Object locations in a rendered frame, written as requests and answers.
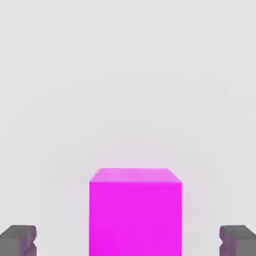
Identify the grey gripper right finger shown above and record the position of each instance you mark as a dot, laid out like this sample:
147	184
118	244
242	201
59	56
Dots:
239	241

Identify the small magenta cube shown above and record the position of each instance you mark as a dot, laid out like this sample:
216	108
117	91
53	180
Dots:
135	216

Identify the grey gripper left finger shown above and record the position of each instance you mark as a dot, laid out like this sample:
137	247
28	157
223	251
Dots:
17	240

